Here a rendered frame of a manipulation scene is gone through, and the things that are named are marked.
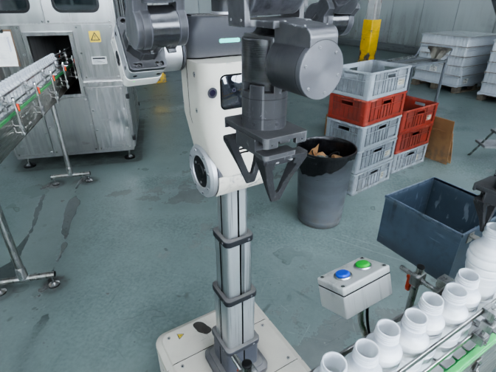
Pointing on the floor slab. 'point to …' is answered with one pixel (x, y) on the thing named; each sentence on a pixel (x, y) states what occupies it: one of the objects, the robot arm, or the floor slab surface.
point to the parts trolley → (419, 66)
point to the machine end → (114, 113)
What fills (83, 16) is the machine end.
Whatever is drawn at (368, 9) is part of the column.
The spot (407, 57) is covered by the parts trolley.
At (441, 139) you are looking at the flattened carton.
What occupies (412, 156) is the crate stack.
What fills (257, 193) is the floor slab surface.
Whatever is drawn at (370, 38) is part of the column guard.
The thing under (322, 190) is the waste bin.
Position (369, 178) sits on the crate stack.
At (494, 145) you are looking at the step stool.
